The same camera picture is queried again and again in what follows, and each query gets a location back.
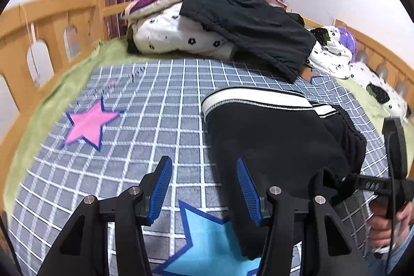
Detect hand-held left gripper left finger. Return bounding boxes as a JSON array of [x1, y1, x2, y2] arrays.
[[38, 156, 173, 276]]

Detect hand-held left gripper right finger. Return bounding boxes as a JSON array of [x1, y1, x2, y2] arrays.
[[237, 157, 367, 276]]

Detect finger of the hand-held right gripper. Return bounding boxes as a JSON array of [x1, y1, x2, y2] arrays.
[[336, 175, 394, 199]]

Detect black pants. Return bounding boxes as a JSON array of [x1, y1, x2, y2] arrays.
[[201, 85, 367, 260]]

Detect person's right hand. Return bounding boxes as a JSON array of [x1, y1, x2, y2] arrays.
[[368, 198, 414, 251]]

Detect blue checked star blanket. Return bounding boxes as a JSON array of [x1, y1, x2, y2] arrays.
[[6, 58, 389, 276]]

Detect person's jeans leg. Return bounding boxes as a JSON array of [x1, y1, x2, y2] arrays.
[[364, 224, 414, 276]]

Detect white floral pillow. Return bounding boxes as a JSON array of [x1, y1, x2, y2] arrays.
[[349, 61, 409, 118]]

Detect purple plush toy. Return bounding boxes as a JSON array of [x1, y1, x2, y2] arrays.
[[336, 25, 358, 62]]

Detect green bed sheet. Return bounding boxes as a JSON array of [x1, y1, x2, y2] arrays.
[[3, 38, 409, 212]]

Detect white floral quilt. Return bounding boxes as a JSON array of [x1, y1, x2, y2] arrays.
[[127, 1, 353, 80]]

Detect black jacket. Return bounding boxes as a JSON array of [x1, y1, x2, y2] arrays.
[[180, 0, 317, 83]]

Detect white charging cable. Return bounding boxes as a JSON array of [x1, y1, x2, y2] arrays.
[[19, 4, 43, 86]]

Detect wooden bed frame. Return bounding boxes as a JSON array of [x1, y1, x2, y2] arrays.
[[0, 0, 414, 147]]

